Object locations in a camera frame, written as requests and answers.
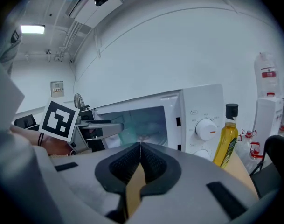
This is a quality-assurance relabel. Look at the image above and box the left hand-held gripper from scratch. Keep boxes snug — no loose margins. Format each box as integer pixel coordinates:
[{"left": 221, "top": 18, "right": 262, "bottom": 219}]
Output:
[{"left": 38, "top": 97, "right": 125, "bottom": 154}]

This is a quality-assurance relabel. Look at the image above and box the rectangular ceiling light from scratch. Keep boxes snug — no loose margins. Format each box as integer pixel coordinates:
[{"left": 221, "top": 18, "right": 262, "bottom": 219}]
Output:
[{"left": 20, "top": 24, "right": 46, "bottom": 35}]

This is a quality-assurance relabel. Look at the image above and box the clear water jug red label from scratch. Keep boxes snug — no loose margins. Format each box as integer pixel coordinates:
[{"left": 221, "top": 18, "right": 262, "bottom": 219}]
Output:
[{"left": 253, "top": 52, "right": 280, "bottom": 98}]

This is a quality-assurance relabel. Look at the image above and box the person's grey jacket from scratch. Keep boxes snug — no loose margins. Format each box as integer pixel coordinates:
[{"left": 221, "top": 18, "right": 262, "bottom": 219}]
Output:
[{"left": 0, "top": 0, "right": 25, "bottom": 79}]

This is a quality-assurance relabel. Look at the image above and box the black chair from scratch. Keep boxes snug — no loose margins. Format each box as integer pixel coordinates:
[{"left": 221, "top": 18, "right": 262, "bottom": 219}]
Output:
[{"left": 249, "top": 135, "right": 284, "bottom": 199}]

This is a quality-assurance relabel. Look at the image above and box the white microwave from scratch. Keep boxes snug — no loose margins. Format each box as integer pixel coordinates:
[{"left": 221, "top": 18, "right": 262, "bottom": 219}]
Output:
[{"left": 92, "top": 84, "right": 226, "bottom": 162}]

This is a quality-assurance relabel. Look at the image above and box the black electric fan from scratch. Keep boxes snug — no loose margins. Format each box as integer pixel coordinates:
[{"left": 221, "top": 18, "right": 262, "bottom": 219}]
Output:
[{"left": 73, "top": 92, "right": 87, "bottom": 109}]

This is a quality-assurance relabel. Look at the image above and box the white water dispenser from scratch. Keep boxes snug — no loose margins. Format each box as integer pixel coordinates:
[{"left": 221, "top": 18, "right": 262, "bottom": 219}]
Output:
[{"left": 251, "top": 96, "right": 284, "bottom": 144}]

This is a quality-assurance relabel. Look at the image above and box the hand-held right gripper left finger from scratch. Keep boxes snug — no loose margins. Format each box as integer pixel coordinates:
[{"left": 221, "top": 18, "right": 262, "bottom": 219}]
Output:
[{"left": 49, "top": 142, "right": 141, "bottom": 224}]

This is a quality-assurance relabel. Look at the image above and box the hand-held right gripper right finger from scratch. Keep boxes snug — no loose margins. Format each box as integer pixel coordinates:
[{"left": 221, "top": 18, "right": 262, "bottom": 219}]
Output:
[{"left": 132, "top": 142, "right": 259, "bottom": 224}]

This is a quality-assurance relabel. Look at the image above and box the empty plastic bottle red handle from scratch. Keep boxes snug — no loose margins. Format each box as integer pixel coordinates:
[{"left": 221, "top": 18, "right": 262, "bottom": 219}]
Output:
[
  {"left": 244, "top": 141, "right": 265, "bottom": 175},
  {"left": 235, "top": 129, "right": 258, "bottom": 165}
]

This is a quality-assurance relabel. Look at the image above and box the ceiling air conditioning unit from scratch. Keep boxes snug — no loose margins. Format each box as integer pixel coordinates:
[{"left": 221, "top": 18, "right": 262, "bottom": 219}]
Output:
[{"left": 65, "top": 0, "right": 131, "bottom": 29}]

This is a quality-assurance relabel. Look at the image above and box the olive oil bottle black cap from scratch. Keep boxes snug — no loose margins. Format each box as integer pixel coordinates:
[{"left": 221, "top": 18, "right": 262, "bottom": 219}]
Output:
[{"left": 212, "top": 103, "right": 239, "bottom": 169}]

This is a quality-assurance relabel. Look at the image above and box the grey wall electrical box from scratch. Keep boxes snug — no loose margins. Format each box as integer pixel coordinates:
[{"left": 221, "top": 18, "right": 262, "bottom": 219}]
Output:
[{"left": 50, "top": 80, "right": 64, "bottom": 98}]

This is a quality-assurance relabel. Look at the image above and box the person's left forearm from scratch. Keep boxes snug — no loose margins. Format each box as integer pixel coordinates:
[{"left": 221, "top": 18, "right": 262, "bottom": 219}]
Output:
[{"left": 10, "top": 125, "right": 74, "bottom": 156}]

